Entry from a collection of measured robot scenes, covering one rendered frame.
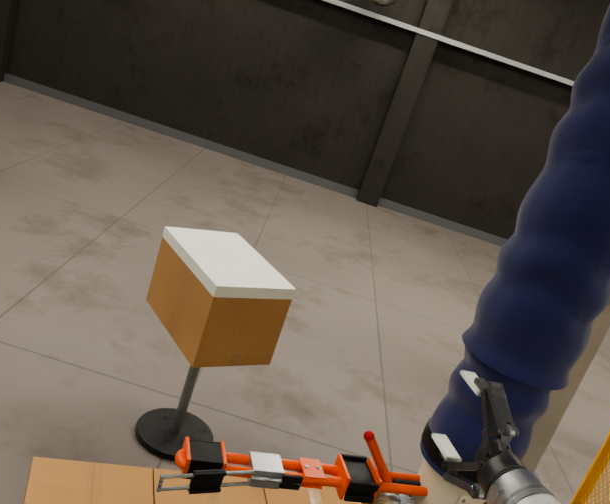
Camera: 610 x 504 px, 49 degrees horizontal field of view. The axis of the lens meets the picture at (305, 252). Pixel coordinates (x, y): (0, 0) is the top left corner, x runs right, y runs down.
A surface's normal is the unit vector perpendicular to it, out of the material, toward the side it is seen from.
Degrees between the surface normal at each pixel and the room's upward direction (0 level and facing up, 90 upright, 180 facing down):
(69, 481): 0
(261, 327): 90
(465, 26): 90
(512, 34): 90
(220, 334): 90
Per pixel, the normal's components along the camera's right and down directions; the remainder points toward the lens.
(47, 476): 0.31, -0.90
